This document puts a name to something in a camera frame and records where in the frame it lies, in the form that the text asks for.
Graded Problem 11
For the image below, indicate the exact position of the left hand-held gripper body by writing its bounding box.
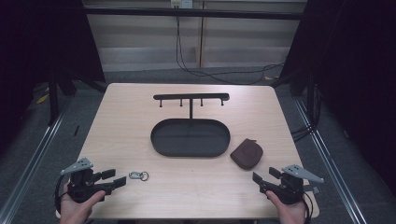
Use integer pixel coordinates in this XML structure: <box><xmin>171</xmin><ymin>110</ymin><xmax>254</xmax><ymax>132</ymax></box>
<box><xmin>60</xmin><ymin>157</ymin><xmax>115</xmax><ymax>204</ymax></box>

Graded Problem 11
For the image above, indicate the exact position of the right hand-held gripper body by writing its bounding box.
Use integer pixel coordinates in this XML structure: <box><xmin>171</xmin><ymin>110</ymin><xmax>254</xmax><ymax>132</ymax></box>
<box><xmin>259</xmin><ymin>163</ymin><xmax>325</xmax><ymax>205</ymax></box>

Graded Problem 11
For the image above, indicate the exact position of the silver carabiner key ring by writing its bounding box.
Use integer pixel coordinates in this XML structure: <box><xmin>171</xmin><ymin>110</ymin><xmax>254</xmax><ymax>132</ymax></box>
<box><xmin>128</xmin><ymin>170</ymin><xmax>150</xmax><ymax>182</ymax></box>

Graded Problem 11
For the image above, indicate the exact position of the brown leather pouch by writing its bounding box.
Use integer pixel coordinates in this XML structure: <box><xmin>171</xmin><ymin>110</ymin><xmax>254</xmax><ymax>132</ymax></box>
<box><xmin>229</xmin><ymin>137</ymin><xmax>264</xmax><ymax>171</ymax></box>

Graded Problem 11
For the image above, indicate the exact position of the black key rack with tray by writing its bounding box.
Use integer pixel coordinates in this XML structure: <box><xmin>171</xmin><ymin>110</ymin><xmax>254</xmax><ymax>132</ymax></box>
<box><xmin>149</xmin><ymin>92</ymin><xmax>232</xmax><ymax>158</ymax></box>

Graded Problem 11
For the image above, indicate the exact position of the person's right hand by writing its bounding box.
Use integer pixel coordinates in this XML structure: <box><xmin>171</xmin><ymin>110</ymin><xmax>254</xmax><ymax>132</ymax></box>
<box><xmin>264</xmin><ymin>189</ymin><xmax>308</xmax><ymax>224</ymax></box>

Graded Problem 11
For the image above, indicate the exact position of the person's left hand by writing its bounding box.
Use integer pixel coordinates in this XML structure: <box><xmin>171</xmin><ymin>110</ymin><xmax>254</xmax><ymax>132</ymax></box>
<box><xmin>59</xmin><ymin>183</ymin><xmax>107</xmax><ymax>224</ymax></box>

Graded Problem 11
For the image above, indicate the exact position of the black metal stand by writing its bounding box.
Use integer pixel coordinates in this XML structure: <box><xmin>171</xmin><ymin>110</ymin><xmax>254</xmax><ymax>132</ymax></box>
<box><xmin>47</xmin><ymin>69</ymin><xmax>61</xmax><ymax>126</ymax></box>

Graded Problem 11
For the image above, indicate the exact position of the yellow tape piece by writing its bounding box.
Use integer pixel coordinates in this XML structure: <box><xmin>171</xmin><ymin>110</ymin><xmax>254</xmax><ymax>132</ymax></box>
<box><xmin>35</xmin><ymin>92</ymin><xmax>50</xmax><ymax>105</ymax></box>

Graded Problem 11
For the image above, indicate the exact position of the dark curtain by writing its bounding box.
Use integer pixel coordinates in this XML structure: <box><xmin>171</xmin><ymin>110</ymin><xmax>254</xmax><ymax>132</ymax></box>
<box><xmin>278</xmin><ymin>0</ymin><xmax>396</xmax><ymax>195</ymax></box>
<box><xmin>0</xmin><ymin>0</ymin><xmax>106</xmax><ymax>153</ymax></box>

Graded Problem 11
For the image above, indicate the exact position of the black horizontal metal bar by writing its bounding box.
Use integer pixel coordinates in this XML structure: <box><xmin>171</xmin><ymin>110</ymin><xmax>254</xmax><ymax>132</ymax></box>
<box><xmin>83</xmin><ymin>7</ymin><xmax>305</xmax><ymax>21</ymax></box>

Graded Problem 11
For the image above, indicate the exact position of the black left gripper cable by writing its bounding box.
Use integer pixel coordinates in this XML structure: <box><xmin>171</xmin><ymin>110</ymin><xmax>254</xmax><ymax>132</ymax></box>
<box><xmin>53</xmin><ymin>175</ymin><xmax>70</xmax><ymax>217</ymax></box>

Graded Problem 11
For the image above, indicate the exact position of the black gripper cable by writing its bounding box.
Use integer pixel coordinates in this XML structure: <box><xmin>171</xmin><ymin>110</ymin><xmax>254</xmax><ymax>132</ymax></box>
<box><xmin>301</xmin><ymin>190</ymin><xmax>315</xmax><ymax>224</ymax></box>
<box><xmin>53</xmin><ymin>175</ymin><xmax>70</xmax><ymax>217</ymax></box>

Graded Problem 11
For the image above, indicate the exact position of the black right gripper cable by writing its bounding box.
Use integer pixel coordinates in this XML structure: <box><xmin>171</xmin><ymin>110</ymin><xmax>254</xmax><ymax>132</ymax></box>
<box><xmin>301</xmin><ymin>190</ymin><xmax>315</xmax><ymax>224</ymax></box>

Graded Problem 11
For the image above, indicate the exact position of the silver floor rail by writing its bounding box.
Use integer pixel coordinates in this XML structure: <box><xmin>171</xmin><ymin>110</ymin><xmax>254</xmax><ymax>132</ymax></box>
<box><xmin>0</xmin><ymin>101</ymin><xmax>74</xmax><ymax>224</ymax></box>
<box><xmin>293</xmin><ymin>97</ymin><xmax>369</xmax><ymax>224</ymax></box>

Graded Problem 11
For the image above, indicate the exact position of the black floor cable bundle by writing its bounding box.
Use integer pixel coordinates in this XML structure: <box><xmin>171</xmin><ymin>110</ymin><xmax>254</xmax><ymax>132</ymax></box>
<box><xmin>290</xmin><ymin>123</ymin><xmax>316</xmax><ymax>143</ymax></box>

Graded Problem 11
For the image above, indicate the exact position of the black hanging wall cable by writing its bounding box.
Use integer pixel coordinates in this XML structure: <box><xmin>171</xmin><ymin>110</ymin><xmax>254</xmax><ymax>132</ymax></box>
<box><xmin>175</xmin><ymin>15</ymin><xmax>286</xmax><ymax>86</ymax></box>

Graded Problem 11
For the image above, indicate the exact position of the white wall outlet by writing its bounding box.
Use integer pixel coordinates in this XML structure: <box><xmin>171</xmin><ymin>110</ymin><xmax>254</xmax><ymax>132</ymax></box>
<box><xmin>169</xmin><ymin>0</ymin><xmax>194</xmax><ymax>9</ymax></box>

